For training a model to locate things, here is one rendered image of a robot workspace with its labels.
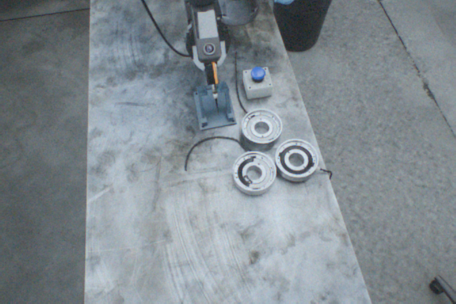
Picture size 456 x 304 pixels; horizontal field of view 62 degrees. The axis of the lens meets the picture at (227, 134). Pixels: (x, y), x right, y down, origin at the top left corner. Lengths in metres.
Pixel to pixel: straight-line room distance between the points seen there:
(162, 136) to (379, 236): 1.15
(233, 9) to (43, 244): 1.32
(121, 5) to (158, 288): 0.92
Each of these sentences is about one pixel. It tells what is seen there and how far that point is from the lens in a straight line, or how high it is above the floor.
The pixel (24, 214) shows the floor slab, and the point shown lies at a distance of 2.02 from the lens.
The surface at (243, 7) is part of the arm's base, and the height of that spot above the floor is 0.86.
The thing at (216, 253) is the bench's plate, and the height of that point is 0.80.
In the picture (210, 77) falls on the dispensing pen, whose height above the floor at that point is 1.00.
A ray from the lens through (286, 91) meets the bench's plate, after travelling 1.09.
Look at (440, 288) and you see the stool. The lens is 1.82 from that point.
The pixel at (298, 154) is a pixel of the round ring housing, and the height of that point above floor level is 0.82.
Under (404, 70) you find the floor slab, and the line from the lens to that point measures 2.36.
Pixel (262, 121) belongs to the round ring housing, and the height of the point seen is 0.83.
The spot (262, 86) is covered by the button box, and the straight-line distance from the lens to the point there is 1.04.
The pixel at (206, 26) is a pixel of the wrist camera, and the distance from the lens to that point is 0.74.
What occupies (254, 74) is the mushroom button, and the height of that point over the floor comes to 0.87.
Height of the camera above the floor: 1.67
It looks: 60 degrees down
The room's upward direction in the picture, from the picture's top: 3 degrees counter-clockwise
